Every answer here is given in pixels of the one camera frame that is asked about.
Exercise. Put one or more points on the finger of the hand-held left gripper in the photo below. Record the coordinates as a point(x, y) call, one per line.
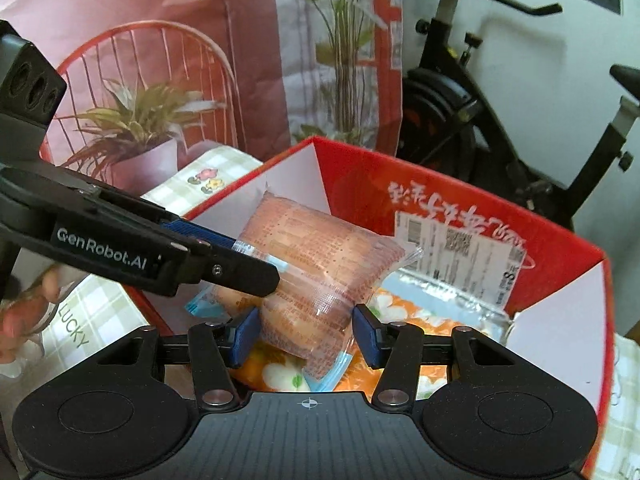
point(235, 272)
point(200, 235)

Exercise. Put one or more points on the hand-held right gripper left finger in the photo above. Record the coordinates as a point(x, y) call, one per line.
point(245, 335)

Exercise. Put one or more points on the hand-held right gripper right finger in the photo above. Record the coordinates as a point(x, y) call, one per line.
point(367, 337)

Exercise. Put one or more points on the clear bread packet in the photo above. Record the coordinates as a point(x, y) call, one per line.
point(310, 260)

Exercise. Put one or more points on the red cardboard box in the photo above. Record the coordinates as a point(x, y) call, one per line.
point(450, 195)

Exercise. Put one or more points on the person's left hand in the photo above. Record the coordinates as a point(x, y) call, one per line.
point(25, 320)

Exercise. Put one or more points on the orange floral packet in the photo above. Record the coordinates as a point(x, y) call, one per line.
point(280, 375)

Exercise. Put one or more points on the checked bunny print tablecloth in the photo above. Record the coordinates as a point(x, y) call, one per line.
point(90, 300)

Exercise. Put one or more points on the pink printed backdrop cloth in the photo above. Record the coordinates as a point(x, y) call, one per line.
point(150, 0)

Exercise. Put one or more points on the black exercise bike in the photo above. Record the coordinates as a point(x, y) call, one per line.
point(440, 100)

